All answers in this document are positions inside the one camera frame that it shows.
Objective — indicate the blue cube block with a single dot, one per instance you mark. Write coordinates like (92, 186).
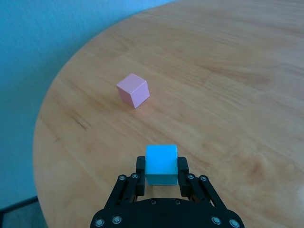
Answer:
(161, 164)

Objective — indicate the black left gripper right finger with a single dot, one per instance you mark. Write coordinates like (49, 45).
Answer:
(183, 180)

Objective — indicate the pink cube block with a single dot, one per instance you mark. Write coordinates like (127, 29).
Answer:
(134, 91)

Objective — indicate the black baseboard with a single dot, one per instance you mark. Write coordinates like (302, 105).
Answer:
(19, 204)

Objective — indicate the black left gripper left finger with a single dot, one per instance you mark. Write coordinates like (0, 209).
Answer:
(140, 175)

